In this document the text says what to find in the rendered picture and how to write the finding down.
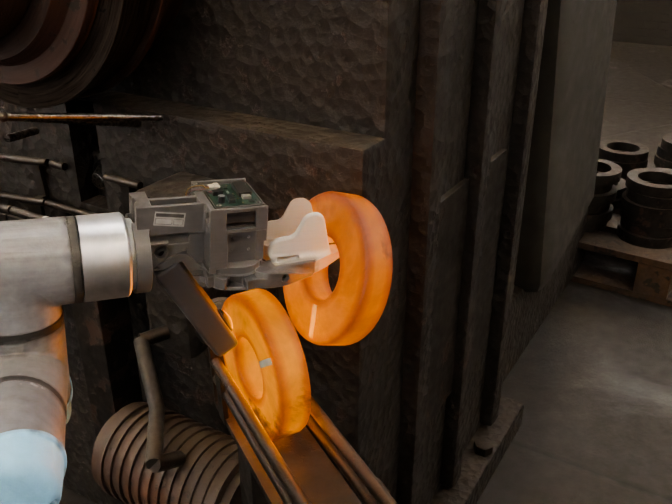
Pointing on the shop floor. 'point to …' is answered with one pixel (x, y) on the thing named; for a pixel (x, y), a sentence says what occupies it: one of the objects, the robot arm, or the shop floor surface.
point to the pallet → (632, 220)
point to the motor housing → (140, 484)
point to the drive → (560, 161)
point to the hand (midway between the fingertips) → (336, 252)
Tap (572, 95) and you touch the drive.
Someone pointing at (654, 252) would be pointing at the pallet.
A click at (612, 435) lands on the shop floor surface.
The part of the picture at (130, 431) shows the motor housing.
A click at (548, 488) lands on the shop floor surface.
